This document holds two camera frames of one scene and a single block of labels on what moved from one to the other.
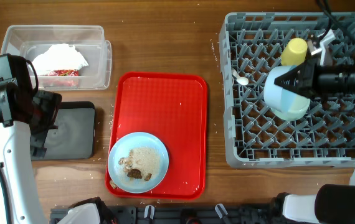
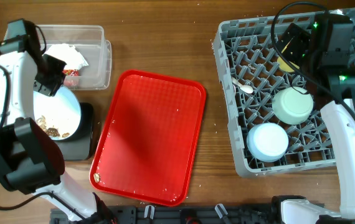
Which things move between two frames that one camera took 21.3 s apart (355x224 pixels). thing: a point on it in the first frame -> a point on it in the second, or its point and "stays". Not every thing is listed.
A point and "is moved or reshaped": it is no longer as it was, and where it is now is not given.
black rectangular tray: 75,137 stays
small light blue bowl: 275,95 -> 268,142
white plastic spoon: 241,80 -> 245,88
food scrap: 113,184 -> 96,177
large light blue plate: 137,162 -> 59,115
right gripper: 308,81 -> 294,43
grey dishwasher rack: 251,45 stays
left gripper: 50,101 -> 51,89
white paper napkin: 58,57 stays
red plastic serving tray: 174,107 is moved or reshaped
